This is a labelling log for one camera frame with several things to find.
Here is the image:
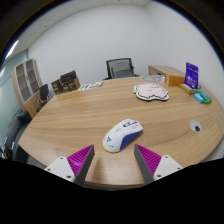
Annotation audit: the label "ceiling light panel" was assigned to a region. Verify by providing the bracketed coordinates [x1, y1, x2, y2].
[4, 39, 20, 60]

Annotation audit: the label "white and blue computer mouse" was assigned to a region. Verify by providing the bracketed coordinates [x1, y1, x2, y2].
[101, 118, 144, 154]

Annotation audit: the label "grey backpack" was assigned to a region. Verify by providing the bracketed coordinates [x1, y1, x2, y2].
[111, 61, 134, 79]

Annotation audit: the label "wooden shelf unit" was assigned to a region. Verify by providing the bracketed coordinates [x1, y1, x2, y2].
[11, 58, 44, 119]

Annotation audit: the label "grey desk cable grommet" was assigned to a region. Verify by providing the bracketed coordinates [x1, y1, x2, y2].
[189, 119, 203, 134]

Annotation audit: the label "purple standing card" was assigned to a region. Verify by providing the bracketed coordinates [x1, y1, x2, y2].
[183, 61, 200, 90]

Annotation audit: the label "clear mat, grey ring print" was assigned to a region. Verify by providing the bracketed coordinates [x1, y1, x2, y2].
[142, 74, 167, 84]

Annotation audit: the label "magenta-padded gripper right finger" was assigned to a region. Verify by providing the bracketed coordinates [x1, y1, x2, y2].
[133, 143, 184, 185]

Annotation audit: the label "green packet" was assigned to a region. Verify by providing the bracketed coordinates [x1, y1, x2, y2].
[194, 88, 213, 105]

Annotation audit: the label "small light blue packet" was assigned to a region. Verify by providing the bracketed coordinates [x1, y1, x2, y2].
[192, 93, 205, 104]

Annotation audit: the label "black mesh office chair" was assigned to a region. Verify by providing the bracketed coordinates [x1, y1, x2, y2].
[102, 57, 140, 81]

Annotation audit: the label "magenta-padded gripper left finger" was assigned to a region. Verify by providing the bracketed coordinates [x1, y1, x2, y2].
[44, 143, 96, 186]

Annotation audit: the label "black sofa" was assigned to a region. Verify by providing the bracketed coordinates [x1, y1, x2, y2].
[3, 110, 33, 161]

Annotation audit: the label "small tan box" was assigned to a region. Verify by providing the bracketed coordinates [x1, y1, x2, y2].
[177, 83, 196, 95]

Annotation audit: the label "open cardboard box, dark contents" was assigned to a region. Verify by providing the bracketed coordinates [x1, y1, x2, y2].
[50, 69, 81, 96]

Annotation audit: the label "white and green leaflet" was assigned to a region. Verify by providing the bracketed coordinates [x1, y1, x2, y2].
[78, 80, 104, 92]

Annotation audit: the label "small black office chair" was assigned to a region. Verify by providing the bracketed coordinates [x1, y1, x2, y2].
[35, 83, 52, 113]

